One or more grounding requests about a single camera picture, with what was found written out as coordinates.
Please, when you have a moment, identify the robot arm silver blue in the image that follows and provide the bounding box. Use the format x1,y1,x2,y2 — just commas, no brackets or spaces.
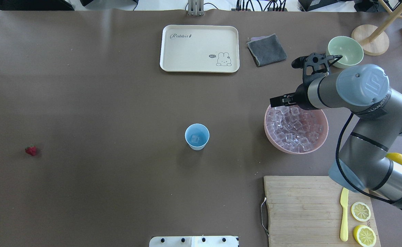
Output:
270,53,402,210

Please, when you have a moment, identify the yellow plastic knife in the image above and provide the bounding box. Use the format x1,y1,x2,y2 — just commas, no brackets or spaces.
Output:
339,187,349,242

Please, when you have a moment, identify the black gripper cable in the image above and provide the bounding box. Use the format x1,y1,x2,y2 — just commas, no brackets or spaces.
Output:
336,113,402,222

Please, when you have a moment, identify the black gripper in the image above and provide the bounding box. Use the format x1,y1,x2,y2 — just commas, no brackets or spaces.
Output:
270,52,342,109

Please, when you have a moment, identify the lemon half slice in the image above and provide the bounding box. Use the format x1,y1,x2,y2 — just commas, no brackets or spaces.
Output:
350,202,371,222
353,225,377,247

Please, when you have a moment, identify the red strawberry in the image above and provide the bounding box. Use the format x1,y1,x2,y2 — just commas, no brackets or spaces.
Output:
25,145,38,156

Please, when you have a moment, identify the pink bowl of ice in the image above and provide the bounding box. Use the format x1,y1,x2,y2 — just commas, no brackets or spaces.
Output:
264,105,328,154

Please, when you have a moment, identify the cream rabbit tray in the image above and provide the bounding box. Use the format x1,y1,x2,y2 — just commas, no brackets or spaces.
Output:
160,25,240,73

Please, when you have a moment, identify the light blue plastic cup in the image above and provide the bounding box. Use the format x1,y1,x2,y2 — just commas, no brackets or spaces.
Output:
185,123,210,151

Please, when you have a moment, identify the aluminium frame post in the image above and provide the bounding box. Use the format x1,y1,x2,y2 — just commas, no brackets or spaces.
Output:
187,0,204,16

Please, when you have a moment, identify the wooden cup tree stand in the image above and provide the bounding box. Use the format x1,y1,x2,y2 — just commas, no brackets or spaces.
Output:
351,0,402,56

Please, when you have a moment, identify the grey folded cloth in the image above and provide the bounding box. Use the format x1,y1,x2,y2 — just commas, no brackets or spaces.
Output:
247,33,287,67

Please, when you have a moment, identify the clear ice cube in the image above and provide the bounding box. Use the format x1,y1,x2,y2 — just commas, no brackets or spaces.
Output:
190,134,201,145

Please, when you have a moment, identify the wooden cutting board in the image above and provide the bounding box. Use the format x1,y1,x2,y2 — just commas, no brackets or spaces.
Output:
264,176,373,247

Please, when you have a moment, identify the black monitor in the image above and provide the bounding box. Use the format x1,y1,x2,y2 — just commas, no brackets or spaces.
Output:
0,0,74,11

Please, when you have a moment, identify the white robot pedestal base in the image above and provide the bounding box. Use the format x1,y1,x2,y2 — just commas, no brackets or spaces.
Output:
149,235,240,247

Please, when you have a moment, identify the mint green bowl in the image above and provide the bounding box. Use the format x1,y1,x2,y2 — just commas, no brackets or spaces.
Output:
326,36,364,69

